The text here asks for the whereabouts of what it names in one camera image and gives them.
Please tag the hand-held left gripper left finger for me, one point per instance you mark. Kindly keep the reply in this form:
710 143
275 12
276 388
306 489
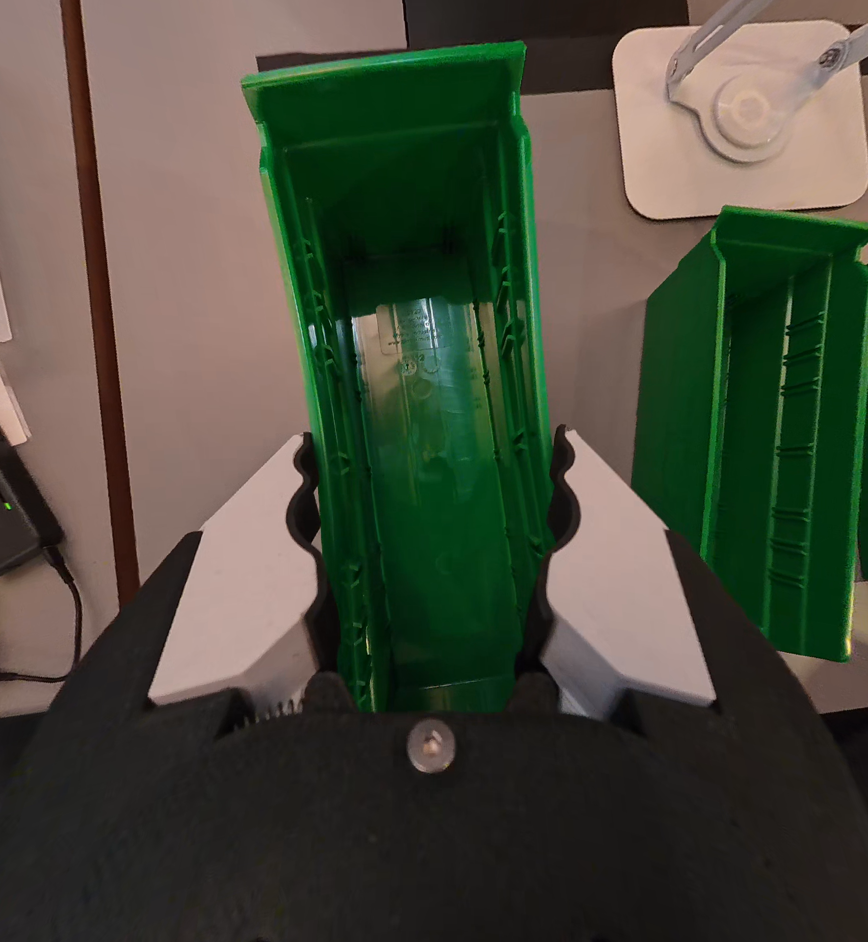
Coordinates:
242 574

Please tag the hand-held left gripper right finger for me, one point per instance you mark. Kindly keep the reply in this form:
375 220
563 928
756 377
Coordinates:
618 581

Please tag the brown wooden strip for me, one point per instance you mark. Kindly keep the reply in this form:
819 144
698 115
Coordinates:
91 221

